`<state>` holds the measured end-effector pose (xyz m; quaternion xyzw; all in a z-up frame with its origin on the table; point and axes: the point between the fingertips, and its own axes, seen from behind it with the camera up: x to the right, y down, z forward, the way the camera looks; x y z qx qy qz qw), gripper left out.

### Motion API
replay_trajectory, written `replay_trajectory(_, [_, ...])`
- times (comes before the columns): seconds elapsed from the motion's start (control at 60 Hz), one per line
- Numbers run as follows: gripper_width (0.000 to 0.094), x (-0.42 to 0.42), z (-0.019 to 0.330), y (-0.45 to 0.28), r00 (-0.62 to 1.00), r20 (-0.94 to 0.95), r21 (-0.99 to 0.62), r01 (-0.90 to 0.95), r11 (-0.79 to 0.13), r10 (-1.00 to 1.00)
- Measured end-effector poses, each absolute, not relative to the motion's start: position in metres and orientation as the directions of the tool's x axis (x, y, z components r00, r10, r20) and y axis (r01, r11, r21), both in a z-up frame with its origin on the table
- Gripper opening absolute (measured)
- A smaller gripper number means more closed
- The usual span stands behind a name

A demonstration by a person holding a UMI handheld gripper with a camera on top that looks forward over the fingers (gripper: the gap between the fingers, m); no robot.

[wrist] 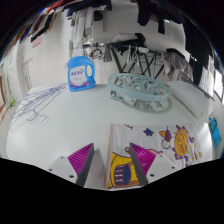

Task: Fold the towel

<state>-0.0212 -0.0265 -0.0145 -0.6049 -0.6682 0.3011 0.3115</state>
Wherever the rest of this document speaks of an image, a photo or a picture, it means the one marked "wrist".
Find pale blue round peg hanger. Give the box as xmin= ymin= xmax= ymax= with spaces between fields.
xmin=107 ymin=72 xmax=173 ymax=112

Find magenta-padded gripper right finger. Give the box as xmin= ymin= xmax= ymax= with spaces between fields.
xmin=129 ymin=142 xmax=179 ymax=186

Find grey garment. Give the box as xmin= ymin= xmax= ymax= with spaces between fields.
xmin=162 ymin=49 xmax=194 ymax=82

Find purple wire hangers bundle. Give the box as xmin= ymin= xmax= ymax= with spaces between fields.
xmin=9 ymin=83 xmax=68 ymax=133

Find blue detergent bottle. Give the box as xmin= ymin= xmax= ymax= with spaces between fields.
xmin=66 ymin=55 xmax=97 ymax=93

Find white pillow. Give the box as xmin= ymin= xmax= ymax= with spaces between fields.
xmin=166 ymin=79 xmax=214 ymax=123

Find hanging clothes row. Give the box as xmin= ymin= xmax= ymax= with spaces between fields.
xmin=6 ymin=0 xmax=218 ymax=88

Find teal blue bags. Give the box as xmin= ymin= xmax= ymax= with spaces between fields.
xmin=208 ymin=116 xmax=222 ymax=148

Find cartoon print towel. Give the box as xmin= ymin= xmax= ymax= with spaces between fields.
xmin=103 ymin=123 xmax=205 ymax=190

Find black folding drying rack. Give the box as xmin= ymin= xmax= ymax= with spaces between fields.
xmin=108 ymin=33 xmax=168 ymax=81

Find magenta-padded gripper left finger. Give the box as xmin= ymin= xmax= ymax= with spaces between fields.
xmin=47 ymin=142 xmax=96 ymax=188

